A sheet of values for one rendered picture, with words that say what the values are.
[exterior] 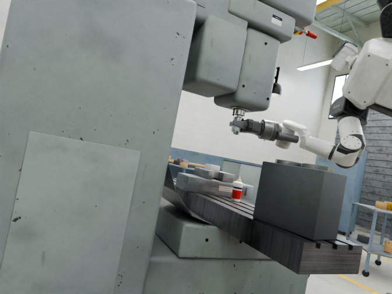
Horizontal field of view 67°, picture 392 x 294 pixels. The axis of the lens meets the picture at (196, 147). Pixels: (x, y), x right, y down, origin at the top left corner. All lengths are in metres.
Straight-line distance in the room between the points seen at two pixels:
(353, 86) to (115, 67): 0.96
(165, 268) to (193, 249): 0.11
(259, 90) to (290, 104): 9.14
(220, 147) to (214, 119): 0.83
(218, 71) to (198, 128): 7.32
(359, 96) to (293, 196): 0.64
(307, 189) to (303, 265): 0.20
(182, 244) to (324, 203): 0.50
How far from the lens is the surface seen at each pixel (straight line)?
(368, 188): 9.78
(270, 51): 1.35
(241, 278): 1.29
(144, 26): 0.97
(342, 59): 1.50
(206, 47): 1.16
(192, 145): 8.40
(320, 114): 11.39
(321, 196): 0.87
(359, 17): 11.15
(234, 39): 1.23
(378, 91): 1.38
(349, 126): 1.44
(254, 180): 5.99
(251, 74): 1.27
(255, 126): 1.31
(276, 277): 1.41
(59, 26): 0.93
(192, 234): 1.10
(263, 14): 1.34
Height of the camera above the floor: 1.06
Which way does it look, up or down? 2 degrees up
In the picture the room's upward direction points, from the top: 11 degrees clockwise
